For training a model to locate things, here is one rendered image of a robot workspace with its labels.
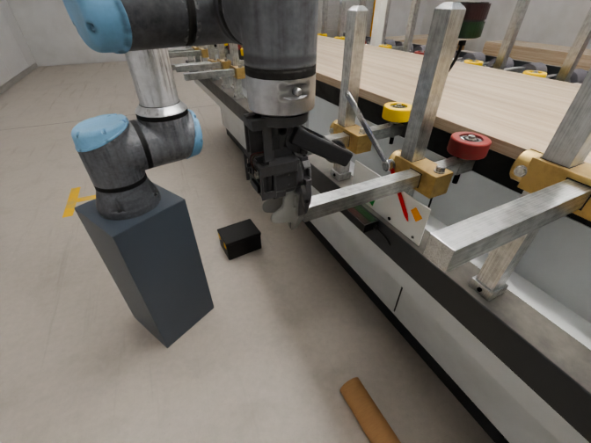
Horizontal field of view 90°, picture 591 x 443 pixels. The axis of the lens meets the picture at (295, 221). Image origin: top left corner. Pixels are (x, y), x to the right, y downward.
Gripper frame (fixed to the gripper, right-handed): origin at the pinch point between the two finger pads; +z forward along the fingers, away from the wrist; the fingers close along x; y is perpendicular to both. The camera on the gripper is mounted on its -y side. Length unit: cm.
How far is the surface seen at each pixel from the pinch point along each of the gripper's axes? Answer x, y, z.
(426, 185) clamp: 3.5, -28.0, -1.8
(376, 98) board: -39, -49, -6
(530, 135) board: 4, -57, -7
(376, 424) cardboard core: 18, -20, 75
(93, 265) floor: -111, 65, 83
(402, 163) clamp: -4.1, -28.0, -3.6
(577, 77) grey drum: -41, -175, 0
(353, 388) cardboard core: 6, -20, 75
